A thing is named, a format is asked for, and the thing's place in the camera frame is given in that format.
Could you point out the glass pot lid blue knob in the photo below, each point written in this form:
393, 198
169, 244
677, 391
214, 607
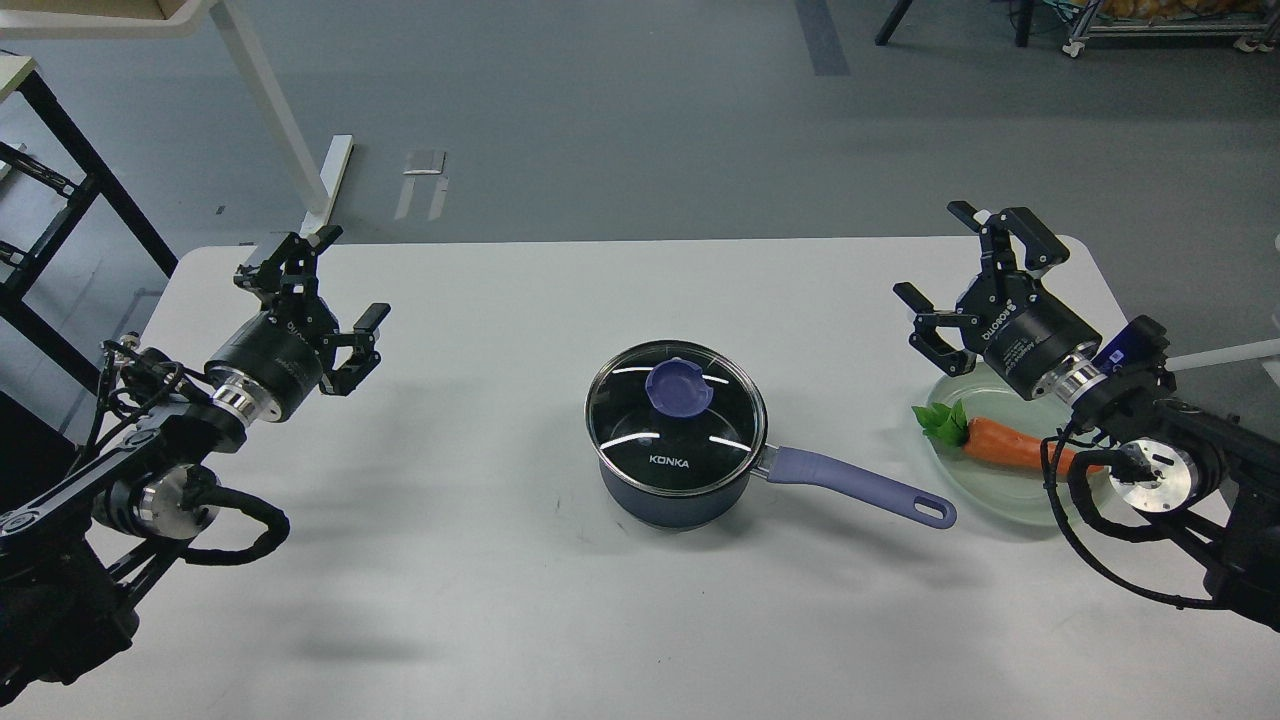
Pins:
677, 390

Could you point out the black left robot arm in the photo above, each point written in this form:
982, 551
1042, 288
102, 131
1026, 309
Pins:
82, 549

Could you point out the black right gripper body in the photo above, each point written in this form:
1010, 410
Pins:
1020, 329

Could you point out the metal cart with wheels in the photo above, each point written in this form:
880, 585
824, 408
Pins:
1252, 25

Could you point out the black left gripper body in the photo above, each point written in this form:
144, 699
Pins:
281, 355

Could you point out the black furniture leg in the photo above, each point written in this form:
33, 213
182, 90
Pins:
893, 20

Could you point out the orange toy carrot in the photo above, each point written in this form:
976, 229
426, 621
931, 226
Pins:
977, 440

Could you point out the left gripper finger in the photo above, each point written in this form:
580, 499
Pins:
287, 269
349, 358

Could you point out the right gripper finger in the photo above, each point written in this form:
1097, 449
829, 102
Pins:
926, 337
1016, 247

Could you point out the blue saucepan with handle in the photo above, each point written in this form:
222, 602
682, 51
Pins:
676, 486

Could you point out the white desk with leg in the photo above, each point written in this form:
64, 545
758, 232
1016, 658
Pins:
316, 182

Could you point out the pale green plate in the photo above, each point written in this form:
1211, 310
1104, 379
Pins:
1013, 493

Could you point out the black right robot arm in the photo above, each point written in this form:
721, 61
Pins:
1140, 465

